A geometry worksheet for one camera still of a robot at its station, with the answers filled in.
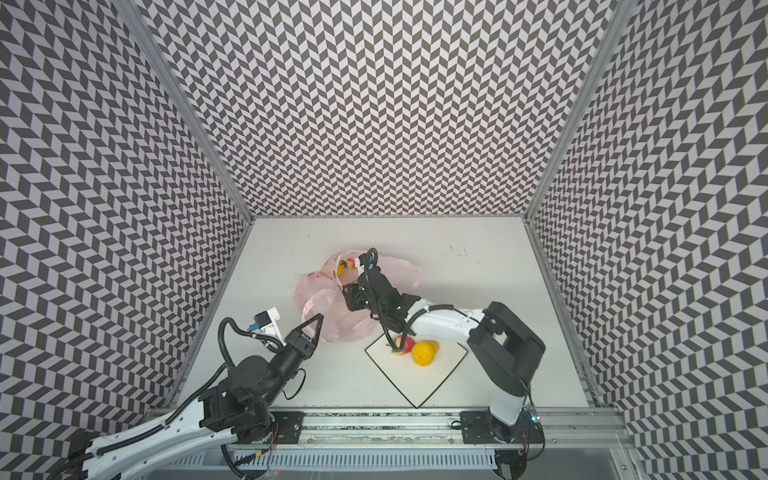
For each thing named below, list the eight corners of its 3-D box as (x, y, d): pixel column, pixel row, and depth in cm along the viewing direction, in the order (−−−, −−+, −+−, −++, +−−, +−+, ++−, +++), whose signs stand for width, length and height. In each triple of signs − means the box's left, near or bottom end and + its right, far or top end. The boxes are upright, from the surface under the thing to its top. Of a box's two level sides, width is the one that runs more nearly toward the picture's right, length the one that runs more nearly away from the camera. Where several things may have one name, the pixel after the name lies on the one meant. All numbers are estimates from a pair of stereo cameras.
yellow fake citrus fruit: (411, 366, 82) (412, 361, 79) (411, 346, 86) (411, 341, 83) (438, 366, 82) (439, 361, 79) (436, 346, 86) (437, 341, 83)
